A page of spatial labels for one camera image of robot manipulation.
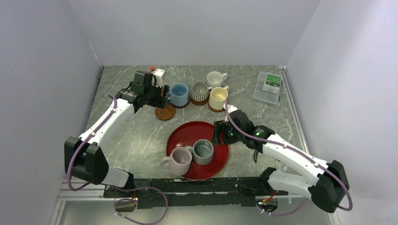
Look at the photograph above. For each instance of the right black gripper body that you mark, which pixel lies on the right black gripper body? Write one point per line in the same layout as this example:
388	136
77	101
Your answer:
230	135

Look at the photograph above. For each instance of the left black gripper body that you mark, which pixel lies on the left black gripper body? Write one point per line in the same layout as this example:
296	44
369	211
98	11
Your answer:
153	94

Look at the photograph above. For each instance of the blue mug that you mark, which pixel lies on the blue mug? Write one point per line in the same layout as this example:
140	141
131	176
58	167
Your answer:
179	94

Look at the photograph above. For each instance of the brown coaster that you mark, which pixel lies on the brown coaster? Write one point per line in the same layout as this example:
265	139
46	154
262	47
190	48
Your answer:
199	103
166	113
185	105
215	110

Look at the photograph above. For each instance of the cream yellow mug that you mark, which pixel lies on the cream yellow mug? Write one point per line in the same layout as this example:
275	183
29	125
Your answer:
218	96

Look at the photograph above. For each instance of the grey-green mug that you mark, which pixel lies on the grey-green mug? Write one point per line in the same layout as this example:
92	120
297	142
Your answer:
202	151

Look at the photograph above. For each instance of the grey ribbed mug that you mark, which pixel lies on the grey ribbed mug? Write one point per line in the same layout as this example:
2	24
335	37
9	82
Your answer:
200	91

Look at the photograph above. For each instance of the white mug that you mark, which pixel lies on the white mug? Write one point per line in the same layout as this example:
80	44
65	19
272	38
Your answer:
216	79

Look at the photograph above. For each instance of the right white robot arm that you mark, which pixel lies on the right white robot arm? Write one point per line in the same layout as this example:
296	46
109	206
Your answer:
324	183

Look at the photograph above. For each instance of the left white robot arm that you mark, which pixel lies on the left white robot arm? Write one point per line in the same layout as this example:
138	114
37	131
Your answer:
85	162

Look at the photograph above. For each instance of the red round tray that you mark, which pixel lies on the red round tray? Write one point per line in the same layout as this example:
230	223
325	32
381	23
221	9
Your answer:
186	135

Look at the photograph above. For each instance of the lilac mug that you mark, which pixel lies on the lilac mug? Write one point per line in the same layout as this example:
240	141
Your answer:
179	161

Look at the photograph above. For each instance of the clear plastic parts box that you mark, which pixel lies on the clear plastic parts box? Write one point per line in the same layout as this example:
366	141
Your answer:
268	87

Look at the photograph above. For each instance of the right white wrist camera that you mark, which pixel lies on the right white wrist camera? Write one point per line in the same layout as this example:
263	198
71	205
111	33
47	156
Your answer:
230	108

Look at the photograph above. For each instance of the black handled pliers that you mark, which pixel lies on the black handled pliers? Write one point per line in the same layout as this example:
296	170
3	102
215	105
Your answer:
255	156

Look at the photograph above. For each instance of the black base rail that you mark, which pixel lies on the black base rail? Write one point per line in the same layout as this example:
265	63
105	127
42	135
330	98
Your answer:
151	193

